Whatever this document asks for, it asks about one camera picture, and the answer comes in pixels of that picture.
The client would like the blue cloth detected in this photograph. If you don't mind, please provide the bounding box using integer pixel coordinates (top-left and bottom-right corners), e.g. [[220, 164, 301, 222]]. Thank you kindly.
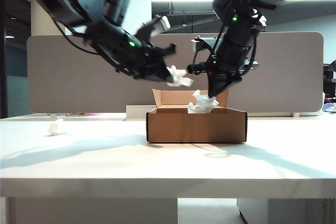
[[324, 102, 336, 116]]

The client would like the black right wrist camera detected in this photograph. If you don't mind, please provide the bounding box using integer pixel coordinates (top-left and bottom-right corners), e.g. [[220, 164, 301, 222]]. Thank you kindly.
[[186, 62, 211, 76]]

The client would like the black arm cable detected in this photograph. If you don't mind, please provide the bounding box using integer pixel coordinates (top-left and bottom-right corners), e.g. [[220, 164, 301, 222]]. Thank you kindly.
[[51, 16, 137, 77], [246, 28, 259, 74]]

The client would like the black office chair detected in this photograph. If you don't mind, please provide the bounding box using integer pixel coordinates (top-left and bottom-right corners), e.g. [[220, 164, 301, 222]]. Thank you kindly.
[[323, 60, 336, 99]]

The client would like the small white paper ball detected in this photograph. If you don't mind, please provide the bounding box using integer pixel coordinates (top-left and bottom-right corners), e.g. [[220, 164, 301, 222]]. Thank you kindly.
[[48, 118, 65, 136]]

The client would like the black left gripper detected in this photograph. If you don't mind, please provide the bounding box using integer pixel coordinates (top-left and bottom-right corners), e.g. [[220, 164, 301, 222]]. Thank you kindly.
[[118, 47, 175, 83]]

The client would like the white desk leg panel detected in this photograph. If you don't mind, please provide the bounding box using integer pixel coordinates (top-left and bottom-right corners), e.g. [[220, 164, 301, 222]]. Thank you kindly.
[[6, 197, 179, 224]]

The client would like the grey fabric desk partition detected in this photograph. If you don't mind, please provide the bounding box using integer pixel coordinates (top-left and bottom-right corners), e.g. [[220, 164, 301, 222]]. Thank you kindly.
[[27, 31, 326, 114]]

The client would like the white desk pedestal cabinet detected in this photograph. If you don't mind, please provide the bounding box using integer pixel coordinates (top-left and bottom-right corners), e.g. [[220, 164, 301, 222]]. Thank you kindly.
[[237, 197, 336, 224]]

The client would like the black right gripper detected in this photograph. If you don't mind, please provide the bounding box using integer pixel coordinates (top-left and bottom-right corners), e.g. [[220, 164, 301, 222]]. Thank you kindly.
[[207, 57, 259, 97]]

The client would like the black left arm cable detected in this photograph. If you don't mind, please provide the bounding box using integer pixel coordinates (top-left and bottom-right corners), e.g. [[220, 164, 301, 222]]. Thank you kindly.
[[51, 16, 137, 77]]

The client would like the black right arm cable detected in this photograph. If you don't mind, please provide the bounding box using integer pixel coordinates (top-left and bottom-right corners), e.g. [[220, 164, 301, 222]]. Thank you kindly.
[[246, 28, 259, 74]]

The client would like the large white paper ball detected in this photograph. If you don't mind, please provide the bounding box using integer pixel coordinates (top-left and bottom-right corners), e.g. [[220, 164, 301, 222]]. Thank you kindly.
[[166, 65, 194, 88]]

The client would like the brown cardboard paper box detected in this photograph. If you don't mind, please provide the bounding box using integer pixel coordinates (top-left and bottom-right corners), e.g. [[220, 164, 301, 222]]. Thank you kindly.
[[146, 89, 249, 144]]

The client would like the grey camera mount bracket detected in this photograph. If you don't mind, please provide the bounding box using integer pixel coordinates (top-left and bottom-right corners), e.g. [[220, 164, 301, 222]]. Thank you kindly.
[[191, 36, 223, 51]]

